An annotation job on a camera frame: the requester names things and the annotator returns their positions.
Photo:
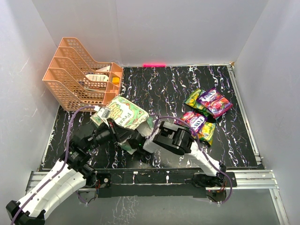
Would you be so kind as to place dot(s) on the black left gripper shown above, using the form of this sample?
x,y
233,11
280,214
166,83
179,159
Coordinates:
x,y
121,133

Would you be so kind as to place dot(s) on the orange plastic file organizer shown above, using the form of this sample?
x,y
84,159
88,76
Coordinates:
x,y
66,77

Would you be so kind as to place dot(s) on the green Fox's candy bag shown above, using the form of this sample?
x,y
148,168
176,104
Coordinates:
x,y
207,113

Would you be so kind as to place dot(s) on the purple Fox's berries candy bag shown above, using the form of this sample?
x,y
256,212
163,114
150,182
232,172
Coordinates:
x,y
215,102

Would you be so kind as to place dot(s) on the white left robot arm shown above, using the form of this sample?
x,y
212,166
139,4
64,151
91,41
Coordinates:
x,y
70,173

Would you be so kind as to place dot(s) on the green spring tea candy bag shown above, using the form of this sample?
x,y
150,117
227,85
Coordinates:
x,y
192,100

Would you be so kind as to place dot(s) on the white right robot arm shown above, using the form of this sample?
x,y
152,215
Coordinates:
x,y
178,140

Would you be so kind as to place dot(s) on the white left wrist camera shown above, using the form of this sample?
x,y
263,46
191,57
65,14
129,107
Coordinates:
x,y
102,115

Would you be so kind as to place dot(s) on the red candy bag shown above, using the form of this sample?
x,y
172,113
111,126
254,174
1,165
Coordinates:
x,y
195,120

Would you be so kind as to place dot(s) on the white labelled packet in organizer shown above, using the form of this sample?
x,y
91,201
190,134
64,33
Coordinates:
x,y
97,77

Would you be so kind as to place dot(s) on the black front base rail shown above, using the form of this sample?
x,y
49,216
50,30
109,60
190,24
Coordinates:
x,y
149,182

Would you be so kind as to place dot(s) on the yellow small block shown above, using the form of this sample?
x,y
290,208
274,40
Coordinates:
x,y
115,80

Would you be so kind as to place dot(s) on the pink tape strip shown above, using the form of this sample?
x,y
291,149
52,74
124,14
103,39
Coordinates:
x,y
155,65

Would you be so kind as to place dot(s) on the green paper gift bag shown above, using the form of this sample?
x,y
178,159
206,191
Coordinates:
x,y
128,115

